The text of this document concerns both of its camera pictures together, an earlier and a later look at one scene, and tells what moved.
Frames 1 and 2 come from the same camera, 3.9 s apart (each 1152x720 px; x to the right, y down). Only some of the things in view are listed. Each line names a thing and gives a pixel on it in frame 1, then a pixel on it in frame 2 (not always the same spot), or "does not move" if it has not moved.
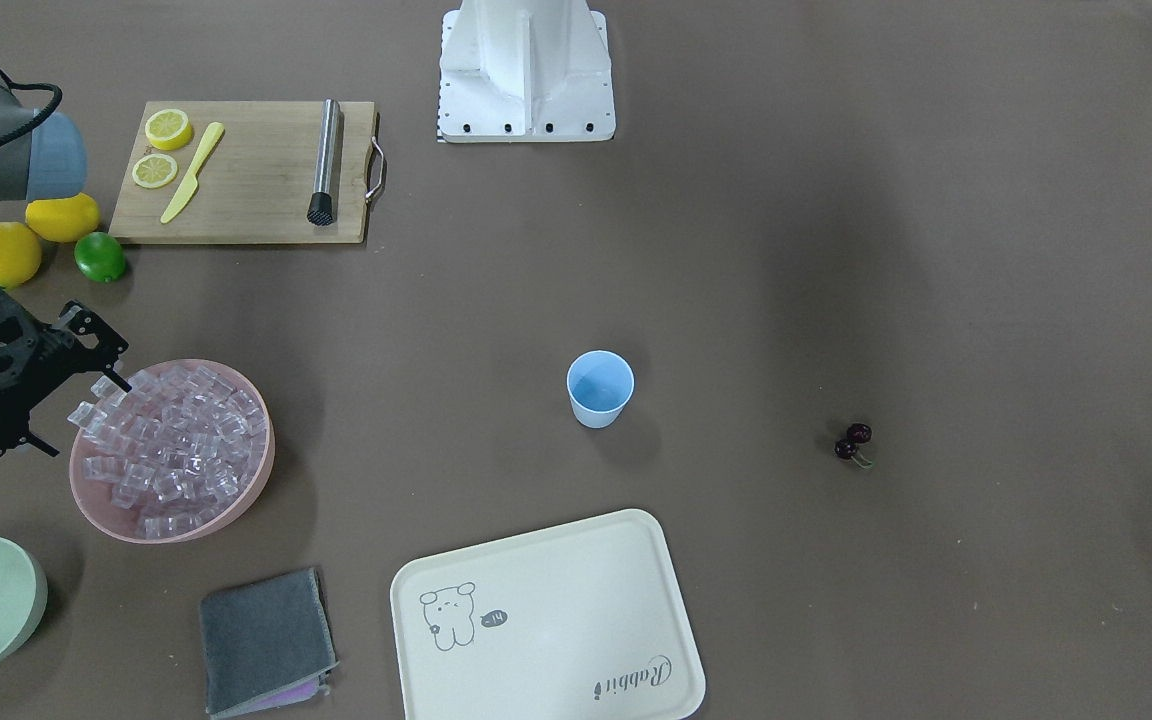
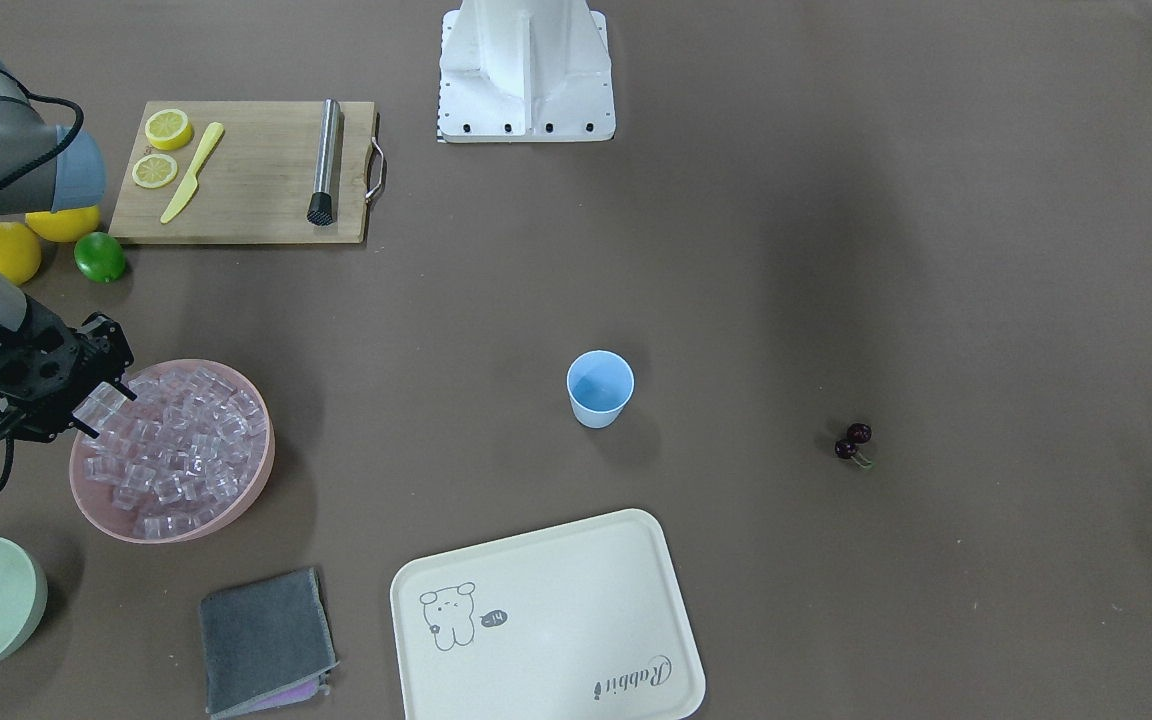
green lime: (99, 256) does not move
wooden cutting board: (250, 172) does not move
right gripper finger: (40, 443) → (84, 427)
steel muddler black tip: (320, 210) does not move
